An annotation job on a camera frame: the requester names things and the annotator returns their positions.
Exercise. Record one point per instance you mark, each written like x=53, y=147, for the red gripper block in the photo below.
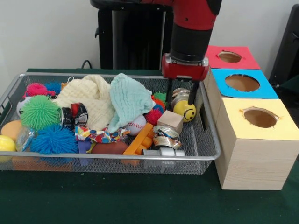
x=184, y=71

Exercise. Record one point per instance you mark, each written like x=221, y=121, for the light blue waffle cloth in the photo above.
x=128, y=98

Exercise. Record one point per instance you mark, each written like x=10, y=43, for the colourful patterned cloth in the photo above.
x=100, y=136

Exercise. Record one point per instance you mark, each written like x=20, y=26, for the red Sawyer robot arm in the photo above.
x=191, y=35

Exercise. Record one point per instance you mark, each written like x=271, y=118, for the wooden box with three holes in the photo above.
x=257, y=163

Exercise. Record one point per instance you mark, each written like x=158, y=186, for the shallow metal mesh bin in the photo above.
x=105, y=165

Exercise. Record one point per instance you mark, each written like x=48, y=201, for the yellow smiley ball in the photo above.
x=184, y=113

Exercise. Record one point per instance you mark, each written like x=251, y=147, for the wooden cube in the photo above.
x=169, y=121

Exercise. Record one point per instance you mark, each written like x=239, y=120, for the white baseball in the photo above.
x=139, y=124

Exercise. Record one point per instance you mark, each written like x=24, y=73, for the orange plastic comb block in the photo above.
x=137, y=140

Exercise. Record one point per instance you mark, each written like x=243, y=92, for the cream waffle cloth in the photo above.
x=88, y=100

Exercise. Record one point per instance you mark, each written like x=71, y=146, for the crushed black red can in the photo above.
x=74, y=115

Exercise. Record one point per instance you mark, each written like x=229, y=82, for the black upright panel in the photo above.
x=287, y=46

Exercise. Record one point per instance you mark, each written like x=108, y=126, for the dark green tablecloth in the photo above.
x=116, y=198

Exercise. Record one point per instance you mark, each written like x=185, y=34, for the large blue spiky ball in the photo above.
x=53, y=140

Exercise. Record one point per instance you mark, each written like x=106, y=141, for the large green spiky ball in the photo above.
x=38, y=112

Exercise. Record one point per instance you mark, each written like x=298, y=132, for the plain yellow ball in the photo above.
x=7, y=144

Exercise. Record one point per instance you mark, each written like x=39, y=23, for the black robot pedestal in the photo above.
x=135, y=35

